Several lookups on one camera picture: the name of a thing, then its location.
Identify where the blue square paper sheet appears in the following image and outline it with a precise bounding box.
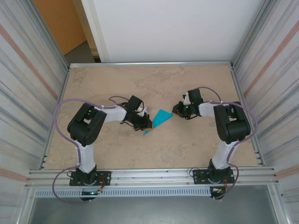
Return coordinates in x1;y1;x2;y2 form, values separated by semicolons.
142;109;174;136

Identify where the translucent corrugated side panel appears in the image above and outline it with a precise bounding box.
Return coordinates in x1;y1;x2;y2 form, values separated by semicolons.
0;0;64;224
242;0;299;224

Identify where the orange wooden door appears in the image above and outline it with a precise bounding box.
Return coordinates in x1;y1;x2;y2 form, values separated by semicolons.
34;0;87;56

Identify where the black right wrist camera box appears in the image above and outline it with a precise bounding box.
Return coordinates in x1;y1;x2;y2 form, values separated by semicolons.
186;89;204;105

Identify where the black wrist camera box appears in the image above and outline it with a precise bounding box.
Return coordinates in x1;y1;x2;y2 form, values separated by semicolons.
186;89;204;105
127;95;144;112

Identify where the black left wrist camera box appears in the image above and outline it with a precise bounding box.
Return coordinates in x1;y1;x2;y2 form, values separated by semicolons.
127;95;144;112

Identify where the wide aluminium mounting rail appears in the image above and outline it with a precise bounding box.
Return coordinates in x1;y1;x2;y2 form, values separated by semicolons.
27;166;280;189

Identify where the long aluminium table edge rail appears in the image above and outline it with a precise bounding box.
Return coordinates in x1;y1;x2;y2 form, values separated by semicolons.
69;61;234;69

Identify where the aluminium table side rail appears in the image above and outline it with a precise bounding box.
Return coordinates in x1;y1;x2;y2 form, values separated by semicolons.
41;66;71;170
230;65;266;167

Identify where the grey slotted cable duct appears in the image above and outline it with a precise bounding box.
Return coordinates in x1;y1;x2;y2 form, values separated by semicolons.
34;188;212;197

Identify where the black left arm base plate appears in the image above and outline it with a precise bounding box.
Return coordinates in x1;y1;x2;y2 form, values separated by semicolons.
69;171;112;187

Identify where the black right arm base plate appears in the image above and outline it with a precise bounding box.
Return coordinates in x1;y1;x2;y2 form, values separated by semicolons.
192;168;234;185

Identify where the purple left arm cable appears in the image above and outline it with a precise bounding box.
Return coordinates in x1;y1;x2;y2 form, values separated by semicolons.
51;95;128;205

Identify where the aluminium corner post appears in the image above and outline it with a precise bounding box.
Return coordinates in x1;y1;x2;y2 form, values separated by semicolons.
233;0;281;68
21;0;70;70

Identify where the white door frame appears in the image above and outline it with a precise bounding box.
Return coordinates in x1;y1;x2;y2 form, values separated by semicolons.
80;0;110;63

